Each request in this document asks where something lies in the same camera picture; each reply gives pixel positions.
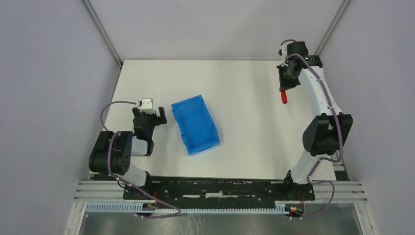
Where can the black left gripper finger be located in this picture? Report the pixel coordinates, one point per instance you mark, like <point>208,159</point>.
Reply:
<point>136,112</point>
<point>162,117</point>

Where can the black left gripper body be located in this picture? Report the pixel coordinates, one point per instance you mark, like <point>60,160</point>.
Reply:
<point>153,120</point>

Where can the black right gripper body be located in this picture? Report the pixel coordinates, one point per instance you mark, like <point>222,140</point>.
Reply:
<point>289,77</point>

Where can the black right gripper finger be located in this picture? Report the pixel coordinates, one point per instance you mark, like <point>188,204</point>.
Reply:
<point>281,74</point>
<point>293,85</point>

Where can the red handled screwdriver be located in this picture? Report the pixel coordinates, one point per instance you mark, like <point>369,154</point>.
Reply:
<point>284,97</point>

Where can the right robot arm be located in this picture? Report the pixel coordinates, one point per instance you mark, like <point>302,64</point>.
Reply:
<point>305,168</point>

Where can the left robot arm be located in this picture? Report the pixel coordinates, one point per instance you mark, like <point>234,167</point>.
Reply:
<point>112,153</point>

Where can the blue plastic bin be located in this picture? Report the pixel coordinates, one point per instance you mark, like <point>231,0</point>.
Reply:
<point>196,125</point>

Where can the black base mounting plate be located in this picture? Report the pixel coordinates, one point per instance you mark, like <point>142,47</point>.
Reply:
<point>225,193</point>

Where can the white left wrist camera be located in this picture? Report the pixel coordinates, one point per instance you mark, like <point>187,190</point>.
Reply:
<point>146,105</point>

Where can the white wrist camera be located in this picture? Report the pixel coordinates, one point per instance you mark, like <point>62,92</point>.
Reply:
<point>146,105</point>
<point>282,51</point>

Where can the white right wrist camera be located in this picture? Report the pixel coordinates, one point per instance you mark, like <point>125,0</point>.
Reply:
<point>282,51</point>

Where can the right aluminium corner post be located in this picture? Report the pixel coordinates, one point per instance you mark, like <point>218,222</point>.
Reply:
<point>332,26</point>

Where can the aluminium corner post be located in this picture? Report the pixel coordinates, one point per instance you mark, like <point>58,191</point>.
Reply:
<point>102,31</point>
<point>332,26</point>

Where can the white slotted cable duct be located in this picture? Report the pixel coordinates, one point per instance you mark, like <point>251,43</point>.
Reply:
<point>145,208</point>

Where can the left aluminium corner post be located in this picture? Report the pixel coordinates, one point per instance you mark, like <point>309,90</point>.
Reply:
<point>102,31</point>

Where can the aluminium front frame rail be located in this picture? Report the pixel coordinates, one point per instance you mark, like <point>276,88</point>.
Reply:
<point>110,191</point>

